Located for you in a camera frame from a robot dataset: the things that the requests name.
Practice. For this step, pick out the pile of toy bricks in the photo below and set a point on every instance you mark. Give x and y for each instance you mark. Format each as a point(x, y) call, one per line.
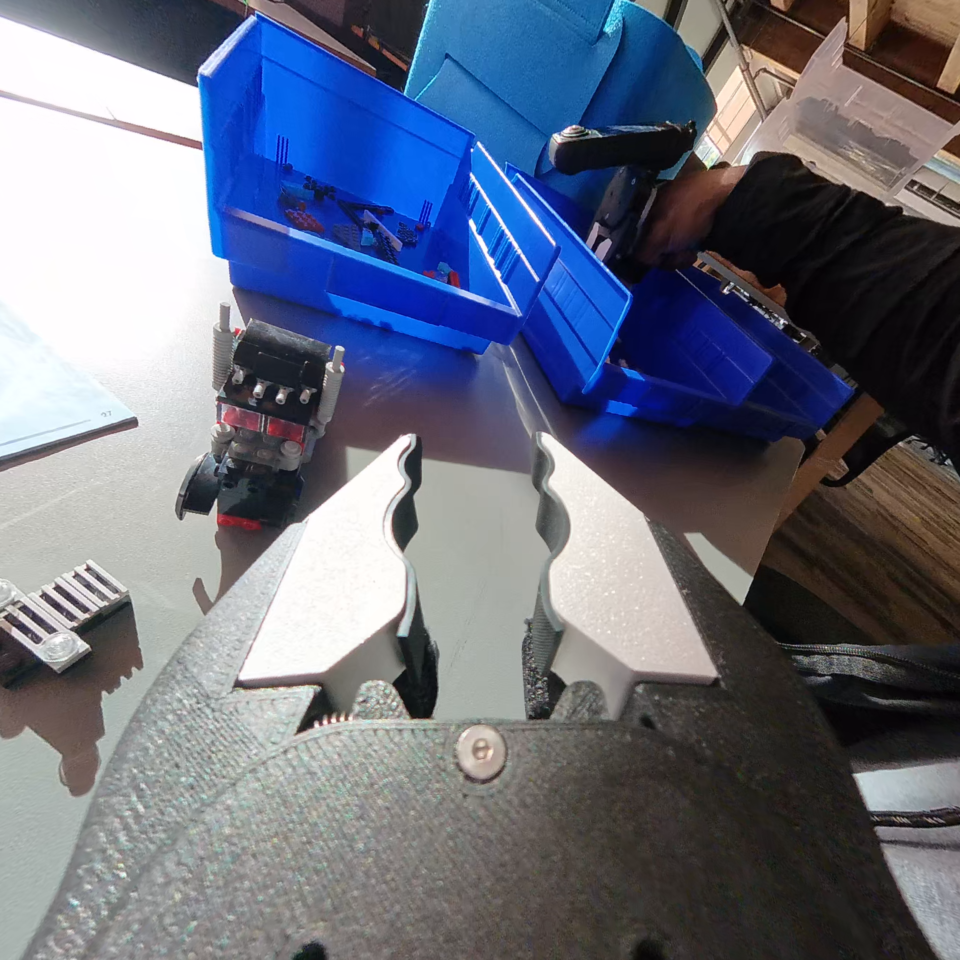
point(360, 225)

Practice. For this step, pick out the black red toy brick truck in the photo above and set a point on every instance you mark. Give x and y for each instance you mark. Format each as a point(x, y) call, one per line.
point(262, 405)

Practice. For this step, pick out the light blue instruction booklet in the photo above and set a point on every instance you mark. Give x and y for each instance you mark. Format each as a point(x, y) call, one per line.
point(45, 397)

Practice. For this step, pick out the blue felt bag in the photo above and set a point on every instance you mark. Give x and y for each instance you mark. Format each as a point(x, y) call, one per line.
point(525, 75)

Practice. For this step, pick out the grey desk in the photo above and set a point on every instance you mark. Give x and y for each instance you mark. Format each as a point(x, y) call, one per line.
point(112, 262)

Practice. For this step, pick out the person's right forearm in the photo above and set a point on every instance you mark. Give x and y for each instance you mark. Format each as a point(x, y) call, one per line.
point(862, 262)

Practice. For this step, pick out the blue plastic parts bin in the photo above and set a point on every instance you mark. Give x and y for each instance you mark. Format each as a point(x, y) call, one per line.
point(337, 112)
point(712, 360)
point(570, 315)

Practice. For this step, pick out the person's right hand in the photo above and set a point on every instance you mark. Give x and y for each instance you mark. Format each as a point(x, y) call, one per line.
point(690, 217)

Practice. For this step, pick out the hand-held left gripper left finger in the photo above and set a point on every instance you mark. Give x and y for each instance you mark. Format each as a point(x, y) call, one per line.
point(330, 607)

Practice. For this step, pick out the grey black grille brick assembly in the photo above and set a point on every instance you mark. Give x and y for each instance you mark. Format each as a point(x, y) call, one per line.
point(67, 607)

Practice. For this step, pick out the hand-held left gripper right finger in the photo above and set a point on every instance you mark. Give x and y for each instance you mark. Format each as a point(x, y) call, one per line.
point(630, 607)

